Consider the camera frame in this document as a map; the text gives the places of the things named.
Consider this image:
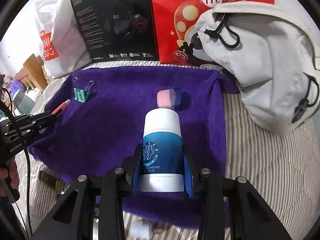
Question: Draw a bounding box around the pink white highlighter pen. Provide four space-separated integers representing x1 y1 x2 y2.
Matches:
52 99 71 117

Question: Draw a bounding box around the wooden headboard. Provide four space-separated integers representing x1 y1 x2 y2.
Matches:
13 54 48 93

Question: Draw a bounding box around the red paper shopping bag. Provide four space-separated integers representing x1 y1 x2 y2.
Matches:
147 0 276 68

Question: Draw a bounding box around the blue white round bottle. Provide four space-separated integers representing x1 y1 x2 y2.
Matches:
141 108 184 192

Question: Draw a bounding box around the white USB charger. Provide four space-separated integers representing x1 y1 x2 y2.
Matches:
130 220 153 239

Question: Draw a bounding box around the teal binder clip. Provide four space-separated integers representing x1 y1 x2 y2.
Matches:
73 77 95 103

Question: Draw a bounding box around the person's left hand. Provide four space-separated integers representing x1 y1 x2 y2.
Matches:
0 157 20 198

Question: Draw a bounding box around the grey Nike waist bag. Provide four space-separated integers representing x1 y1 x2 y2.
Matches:
195 1 319 134

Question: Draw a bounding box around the purple towel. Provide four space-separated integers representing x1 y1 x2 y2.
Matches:
27 65 239 229

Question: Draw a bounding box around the purple plush item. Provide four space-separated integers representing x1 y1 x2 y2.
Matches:
10 79 26 95

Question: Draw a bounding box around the white Miniso plastic bag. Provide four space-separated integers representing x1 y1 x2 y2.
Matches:
35 0 92 77

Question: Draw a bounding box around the black headset box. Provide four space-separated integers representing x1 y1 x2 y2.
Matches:
70 0 158 62

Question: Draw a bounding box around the left black cable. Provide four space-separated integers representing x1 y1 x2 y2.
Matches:
0 87 33 238

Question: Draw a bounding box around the black gold lighter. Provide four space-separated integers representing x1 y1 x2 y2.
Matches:
39 171 65 192

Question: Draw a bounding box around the striped bed quilt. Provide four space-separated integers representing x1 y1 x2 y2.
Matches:
30 63 319 239

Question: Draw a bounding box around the pink blue small case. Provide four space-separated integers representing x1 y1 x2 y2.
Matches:
156 88 182 111

